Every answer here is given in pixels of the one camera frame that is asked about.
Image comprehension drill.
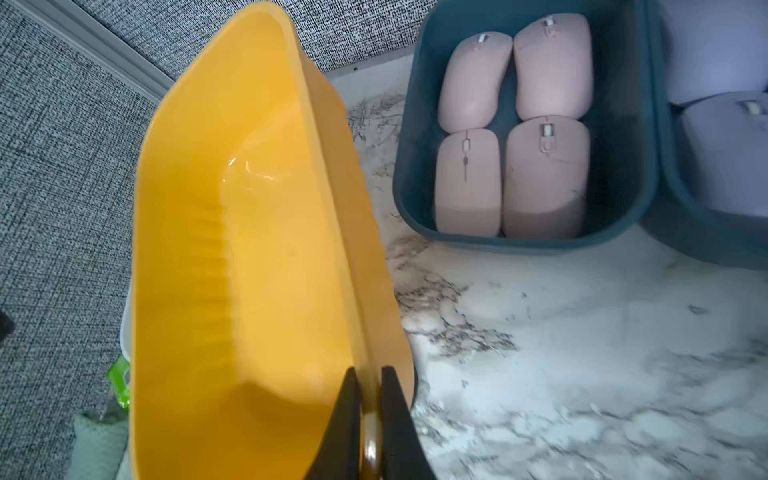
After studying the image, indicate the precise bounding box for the pink mouse with scroll wheel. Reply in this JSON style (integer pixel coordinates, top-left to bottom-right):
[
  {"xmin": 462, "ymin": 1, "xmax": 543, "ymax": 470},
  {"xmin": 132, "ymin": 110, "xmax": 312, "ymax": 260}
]
[{"xmin": 513, "ymin": 13, "xmax": 594, "ymax": 121}]

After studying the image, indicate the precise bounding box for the purple mouse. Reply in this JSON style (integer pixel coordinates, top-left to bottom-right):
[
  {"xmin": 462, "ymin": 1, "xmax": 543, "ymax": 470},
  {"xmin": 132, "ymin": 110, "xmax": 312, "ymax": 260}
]
[
  {"xmin": 680, "ymin": 91, "xmax": 767, "ymax": 218},
  {"xmin": 658, "ymin": 1, "xmax": 767, "ymax": 106}
]

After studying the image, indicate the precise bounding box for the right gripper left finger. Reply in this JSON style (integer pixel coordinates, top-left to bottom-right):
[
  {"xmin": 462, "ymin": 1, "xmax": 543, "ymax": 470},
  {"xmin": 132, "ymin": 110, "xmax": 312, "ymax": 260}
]
[{"xmin": 304, "ymin": 367, "xmax": 362, "ymax": 480}]

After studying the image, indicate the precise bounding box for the white storage box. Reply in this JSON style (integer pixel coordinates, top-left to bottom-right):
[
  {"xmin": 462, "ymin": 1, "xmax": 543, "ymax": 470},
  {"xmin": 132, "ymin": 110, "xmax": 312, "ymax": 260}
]
[{"xmin": 119, "ymin": 289, "xmax": 132, "ymax": 361}]

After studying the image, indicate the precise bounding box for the green white object at wall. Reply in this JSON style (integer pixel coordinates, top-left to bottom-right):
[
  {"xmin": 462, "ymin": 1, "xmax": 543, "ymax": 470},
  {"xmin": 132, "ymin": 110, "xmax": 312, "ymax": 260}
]
[{"xmin": 107, "ymin": 355, "xmax": 131, "ymax": 410}]

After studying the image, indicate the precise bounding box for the yellow storage box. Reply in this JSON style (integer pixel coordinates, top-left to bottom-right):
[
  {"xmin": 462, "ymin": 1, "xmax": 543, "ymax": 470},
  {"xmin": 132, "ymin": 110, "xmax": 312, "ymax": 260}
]
[{"xmin": 130, "ymin": 2, "xmax": 414, "ymax": 479}]

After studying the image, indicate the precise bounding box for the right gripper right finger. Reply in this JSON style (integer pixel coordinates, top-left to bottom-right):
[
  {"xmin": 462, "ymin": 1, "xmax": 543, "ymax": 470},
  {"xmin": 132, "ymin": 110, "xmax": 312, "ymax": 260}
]
[{"xmin": 380, "ymin": 366, "xmax": 436, "ymax": 480}]

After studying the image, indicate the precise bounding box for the teal storage box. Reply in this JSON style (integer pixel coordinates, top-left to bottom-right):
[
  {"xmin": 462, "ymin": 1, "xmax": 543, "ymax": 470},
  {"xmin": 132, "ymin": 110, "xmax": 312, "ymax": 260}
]
[
  {"xmin": 392, "ymin": 1, "xmax": 659, "ymax": 255},
  {"xmin": 641, "ymin": 1, "xmax": 767, "ymax": 270}
]

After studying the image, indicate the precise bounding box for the purple mouse front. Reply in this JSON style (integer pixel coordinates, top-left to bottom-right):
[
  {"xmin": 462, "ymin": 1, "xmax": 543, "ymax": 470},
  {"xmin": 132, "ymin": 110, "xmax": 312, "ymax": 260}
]
[{"xmin": 658, "ymin": 1, "xmax": 767, "ymax": 106}]

